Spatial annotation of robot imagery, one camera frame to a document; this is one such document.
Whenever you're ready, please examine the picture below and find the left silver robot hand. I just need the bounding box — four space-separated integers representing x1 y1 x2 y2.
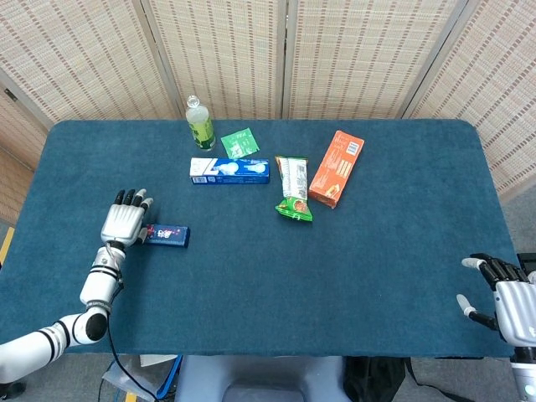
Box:
100 188 154 247

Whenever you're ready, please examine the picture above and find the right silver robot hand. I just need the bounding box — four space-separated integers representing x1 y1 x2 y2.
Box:
455 252 536 348

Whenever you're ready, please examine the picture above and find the small blue box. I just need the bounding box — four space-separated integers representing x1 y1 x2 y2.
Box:
144 224 190 250

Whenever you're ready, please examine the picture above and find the black box device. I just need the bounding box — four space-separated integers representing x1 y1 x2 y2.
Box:
515 252 536 277

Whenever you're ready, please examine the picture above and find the blue toothpaste box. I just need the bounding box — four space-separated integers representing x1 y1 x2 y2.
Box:
189 157 271 186

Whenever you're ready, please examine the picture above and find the green tea bottle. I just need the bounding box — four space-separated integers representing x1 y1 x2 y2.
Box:
185 95 217 152

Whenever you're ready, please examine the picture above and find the woven bamboo screen panel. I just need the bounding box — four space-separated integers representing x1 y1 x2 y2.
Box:
401 0 536 202
0 66 54 225
140 0 290 121
0 0 179 125
284 0 468 121

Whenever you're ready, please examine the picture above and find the green tea sachet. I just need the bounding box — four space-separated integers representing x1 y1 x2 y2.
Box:
219 126 260 159

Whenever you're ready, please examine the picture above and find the clear plastic bag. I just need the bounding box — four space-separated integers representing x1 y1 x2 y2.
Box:
102 354 177 399

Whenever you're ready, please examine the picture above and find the black bag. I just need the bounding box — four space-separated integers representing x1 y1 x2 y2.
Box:
343 355 420 402

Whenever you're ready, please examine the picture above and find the green snack bag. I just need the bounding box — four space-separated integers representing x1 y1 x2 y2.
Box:
274 155 314 224

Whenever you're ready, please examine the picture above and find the teal tablecloth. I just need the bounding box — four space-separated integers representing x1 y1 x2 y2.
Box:
0 119 518 359

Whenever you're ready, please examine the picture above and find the grey robot torso base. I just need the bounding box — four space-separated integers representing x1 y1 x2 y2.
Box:
173 354 351 402

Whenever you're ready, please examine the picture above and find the orange cracker box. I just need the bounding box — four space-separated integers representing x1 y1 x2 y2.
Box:
307 129 365 209

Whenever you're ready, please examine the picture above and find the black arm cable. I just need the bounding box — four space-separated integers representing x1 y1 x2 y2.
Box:
106 313 162 402

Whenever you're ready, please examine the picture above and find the blue metal frame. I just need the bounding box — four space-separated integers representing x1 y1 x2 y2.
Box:
157 355 184 401

